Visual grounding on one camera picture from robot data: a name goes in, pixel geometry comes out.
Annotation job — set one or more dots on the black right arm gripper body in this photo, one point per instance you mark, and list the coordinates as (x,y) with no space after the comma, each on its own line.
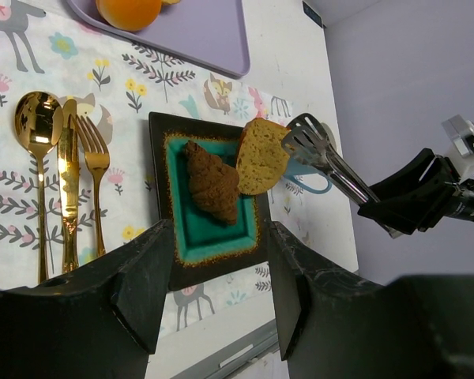
(417,196)

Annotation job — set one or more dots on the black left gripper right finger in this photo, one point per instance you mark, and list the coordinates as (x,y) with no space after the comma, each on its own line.
(332,323)

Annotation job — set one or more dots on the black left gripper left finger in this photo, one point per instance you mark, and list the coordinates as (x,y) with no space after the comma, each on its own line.
(101,320)

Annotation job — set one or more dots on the metal tongs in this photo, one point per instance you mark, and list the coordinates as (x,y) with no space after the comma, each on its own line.
(311,151)

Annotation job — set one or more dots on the bread slice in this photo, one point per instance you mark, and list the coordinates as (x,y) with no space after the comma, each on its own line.
(261,160)

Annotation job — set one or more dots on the brown croissant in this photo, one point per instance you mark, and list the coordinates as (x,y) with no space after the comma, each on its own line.
(213,184)

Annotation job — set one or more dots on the square teal black plate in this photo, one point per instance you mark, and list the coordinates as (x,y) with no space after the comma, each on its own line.
(205,247)

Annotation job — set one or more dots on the gold fork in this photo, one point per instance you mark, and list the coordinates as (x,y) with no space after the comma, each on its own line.
(97,160)

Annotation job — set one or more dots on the gold knife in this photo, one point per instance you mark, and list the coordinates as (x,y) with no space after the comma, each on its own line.
(68,172)

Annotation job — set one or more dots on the gold spoon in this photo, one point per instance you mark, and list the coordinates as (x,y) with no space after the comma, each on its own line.
(38,122)

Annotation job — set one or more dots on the purple tray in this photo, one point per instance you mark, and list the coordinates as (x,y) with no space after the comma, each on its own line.
(211,34)

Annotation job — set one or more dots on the animal print placemat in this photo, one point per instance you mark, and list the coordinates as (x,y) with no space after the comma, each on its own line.
(116,84)

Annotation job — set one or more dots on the orange fruit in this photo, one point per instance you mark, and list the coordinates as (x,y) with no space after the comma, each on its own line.
(131,15)

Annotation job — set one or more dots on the aluminium table frame rail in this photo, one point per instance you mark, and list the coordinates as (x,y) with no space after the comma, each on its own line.
(211,351)

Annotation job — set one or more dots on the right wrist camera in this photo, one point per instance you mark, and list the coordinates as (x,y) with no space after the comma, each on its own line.
(461,134)

